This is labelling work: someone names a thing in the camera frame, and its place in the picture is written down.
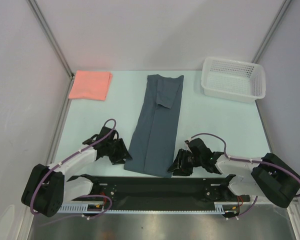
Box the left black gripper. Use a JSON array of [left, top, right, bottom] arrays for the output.
[[106, 138, 132, 165]]

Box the white plastic perforated basket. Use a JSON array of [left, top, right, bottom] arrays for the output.
[[201, 57, 266, 103]]

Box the folded pink t shirt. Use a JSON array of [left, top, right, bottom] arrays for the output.
[[68, 70, 113, 101]]

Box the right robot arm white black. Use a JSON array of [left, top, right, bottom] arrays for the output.
[[167, 138, 300, 208]]

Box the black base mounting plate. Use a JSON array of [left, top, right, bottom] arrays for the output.
[[69, 174, 256, 212]]

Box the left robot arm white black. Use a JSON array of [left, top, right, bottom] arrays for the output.
[[21, 126, 132, 217]]

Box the left aluminium frame post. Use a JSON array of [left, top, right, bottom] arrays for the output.
[[26, 0, 75, 80]]

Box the aluminium frame post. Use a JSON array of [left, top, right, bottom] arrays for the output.
[[26, 0, 75, 80], [251, 0, 294, 64]]

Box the right aluminium frame post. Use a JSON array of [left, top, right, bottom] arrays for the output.
[[251, 0, 294, 64]]

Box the blue-grey t shirt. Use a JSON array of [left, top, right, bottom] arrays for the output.
[[124, 74, 184, 178]]

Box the white slotted cable duct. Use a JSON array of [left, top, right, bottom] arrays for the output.
[[57, 203, 238, 215]]

